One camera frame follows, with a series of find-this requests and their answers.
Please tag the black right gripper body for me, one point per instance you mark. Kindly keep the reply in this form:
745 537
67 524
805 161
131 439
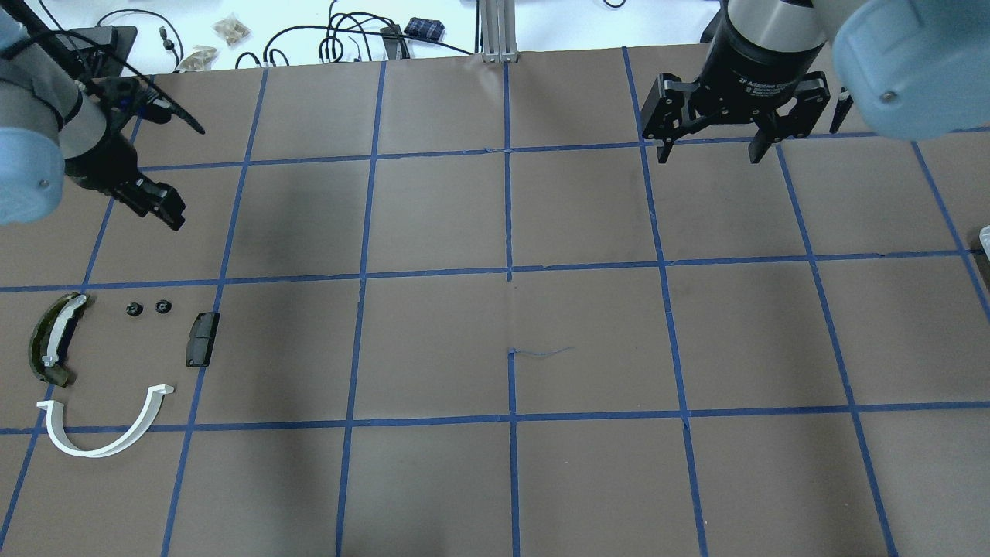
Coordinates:
754 66

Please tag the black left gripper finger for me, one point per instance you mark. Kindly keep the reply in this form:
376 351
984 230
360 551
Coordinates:
173 218

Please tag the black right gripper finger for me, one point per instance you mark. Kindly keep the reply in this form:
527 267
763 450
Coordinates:
762 142
664 148

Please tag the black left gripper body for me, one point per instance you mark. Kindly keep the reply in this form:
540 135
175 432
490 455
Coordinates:
103 166

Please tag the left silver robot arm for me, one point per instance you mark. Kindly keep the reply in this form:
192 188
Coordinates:
55 126

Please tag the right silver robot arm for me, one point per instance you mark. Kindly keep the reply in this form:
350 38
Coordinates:
915 70

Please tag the black brake pad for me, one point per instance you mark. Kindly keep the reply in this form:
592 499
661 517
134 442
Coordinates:
202 337

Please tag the green brake shoe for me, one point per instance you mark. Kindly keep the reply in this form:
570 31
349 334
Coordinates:
50 338

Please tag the bag of small parts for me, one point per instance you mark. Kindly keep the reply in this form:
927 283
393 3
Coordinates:
231 30

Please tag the white plastic arc part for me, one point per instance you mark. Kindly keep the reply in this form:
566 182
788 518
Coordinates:
59 436

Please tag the aluminium frame post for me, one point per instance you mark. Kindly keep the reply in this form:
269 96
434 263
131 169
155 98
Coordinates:
498 31

